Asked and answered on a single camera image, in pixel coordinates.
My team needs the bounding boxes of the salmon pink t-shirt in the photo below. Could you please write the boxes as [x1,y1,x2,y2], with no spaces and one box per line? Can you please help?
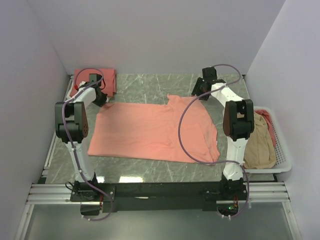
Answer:
[87,95,220,163]

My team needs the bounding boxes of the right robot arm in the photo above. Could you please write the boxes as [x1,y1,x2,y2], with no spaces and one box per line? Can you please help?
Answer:
[191,66,255,200]

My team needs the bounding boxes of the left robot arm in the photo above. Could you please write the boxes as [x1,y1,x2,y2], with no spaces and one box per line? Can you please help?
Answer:
[54,71,107,201]

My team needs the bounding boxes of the folded red t-shirt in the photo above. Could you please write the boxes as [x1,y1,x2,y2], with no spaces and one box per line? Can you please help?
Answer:
[70,68,117,98]

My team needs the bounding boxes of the folded white t-shirt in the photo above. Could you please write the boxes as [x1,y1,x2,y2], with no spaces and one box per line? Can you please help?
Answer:
[65,75,74,100]

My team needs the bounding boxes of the dark pink t-shirt in basket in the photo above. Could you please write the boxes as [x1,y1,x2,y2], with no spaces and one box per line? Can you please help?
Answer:
[254,109,276,147]

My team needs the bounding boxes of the beige t-shirt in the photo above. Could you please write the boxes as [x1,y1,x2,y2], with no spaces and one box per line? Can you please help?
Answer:
[244,112,276,169]

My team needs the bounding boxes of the white plastic laundry basket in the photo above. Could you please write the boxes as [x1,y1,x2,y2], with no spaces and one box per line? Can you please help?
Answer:
[245,106,292,174]

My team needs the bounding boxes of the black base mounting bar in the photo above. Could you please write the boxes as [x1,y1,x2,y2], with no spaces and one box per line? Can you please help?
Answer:
[70,181,248,213]

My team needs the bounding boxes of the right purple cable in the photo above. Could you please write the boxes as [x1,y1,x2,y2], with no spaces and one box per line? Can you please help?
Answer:
[178,63,252,220]

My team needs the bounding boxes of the aluminium frame rail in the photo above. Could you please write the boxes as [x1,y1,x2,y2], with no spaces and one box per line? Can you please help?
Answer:
[26,182,291,205]

